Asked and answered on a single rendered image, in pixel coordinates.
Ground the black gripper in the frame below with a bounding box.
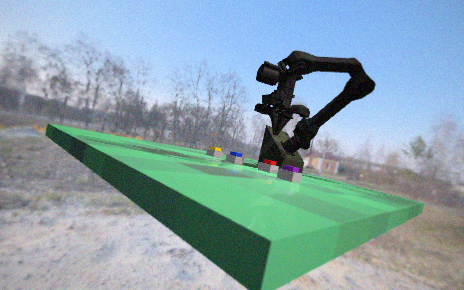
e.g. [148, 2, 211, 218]
[254, 87, 310, 136]

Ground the blue button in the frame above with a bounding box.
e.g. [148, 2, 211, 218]
[225, 151, 245, 165]

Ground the red button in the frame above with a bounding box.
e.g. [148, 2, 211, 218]
[258, 159, 279, 174]

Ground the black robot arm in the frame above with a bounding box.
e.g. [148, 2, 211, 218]
[256, 50, 376, 156]

